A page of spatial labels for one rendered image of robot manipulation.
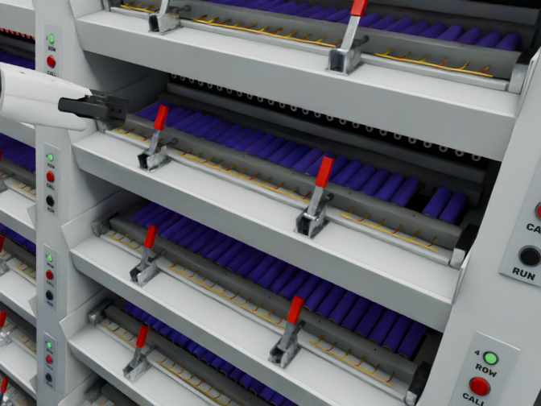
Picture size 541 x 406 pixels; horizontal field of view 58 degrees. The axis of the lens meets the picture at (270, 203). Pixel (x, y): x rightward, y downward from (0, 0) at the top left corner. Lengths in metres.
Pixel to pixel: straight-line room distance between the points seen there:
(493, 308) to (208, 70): 0.41
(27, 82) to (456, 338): 0.49
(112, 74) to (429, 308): 0.60
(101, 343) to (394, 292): 0.60
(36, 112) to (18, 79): 0.03
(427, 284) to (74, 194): 0.58
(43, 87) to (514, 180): 0.45
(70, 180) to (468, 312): 0.62
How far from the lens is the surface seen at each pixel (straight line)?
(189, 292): 0.76
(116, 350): 0.95
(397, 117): 0.50
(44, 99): 0.54
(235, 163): 0.68
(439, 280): 0.54
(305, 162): 0.67
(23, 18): 0.92
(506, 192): 0.48
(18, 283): 1.16
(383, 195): 0.61
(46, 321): 1.04
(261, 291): 0.72
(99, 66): 0.84
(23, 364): 1.25
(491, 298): 0.51
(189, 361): 0.88
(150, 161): 0.71
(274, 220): 0.60
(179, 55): 0.65
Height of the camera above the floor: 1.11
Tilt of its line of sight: 20 degrees down
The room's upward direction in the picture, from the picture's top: 10 degrees clockwise
